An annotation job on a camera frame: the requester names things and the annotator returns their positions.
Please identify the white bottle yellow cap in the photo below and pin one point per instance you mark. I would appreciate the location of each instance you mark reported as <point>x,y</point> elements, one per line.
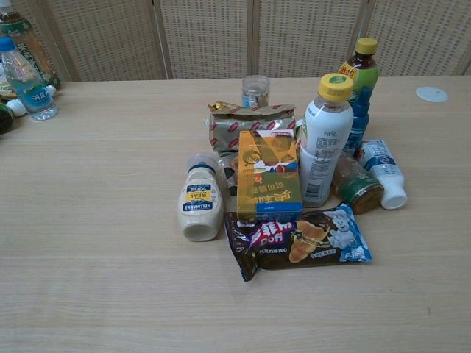
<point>324,147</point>

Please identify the orange gold snack packet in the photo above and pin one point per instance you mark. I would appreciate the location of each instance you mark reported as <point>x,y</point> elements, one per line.
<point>268,173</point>

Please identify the clear water bottle blue cap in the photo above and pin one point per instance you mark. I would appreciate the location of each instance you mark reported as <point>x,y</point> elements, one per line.
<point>29,86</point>

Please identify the black white snack packet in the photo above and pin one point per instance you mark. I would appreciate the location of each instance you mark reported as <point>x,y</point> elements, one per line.
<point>230,176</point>

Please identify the gold red-print snack bag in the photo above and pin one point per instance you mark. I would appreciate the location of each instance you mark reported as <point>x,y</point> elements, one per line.
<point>250,123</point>

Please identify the white bottle blue label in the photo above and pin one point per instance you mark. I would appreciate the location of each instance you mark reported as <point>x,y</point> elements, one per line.
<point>384,169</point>

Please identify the dark blue snack packet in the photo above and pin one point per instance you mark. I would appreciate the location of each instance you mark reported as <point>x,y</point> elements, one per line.
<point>294,242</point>

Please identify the small clear plastic jar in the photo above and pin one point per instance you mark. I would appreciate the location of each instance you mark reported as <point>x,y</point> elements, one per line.
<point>255,90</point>

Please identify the tea bottle small white cap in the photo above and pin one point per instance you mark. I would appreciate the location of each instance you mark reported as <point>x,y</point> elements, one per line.
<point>300,134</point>

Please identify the clear plastic item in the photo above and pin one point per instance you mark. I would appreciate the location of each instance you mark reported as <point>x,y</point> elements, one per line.
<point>200,206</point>

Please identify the green tea bottle yellow cap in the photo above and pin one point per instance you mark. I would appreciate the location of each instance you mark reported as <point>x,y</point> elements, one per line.
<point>364,70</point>

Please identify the tall tea bottle white cap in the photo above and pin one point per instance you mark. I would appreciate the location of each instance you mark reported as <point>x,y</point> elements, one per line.
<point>37,51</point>

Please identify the white round table grommet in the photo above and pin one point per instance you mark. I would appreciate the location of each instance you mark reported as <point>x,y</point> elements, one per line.
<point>432,93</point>

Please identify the round instant food cup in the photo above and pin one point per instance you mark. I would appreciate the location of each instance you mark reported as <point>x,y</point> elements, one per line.
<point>3,90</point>

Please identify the woven bamboo folding screen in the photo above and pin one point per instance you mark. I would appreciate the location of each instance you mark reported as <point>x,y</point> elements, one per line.
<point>206,36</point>

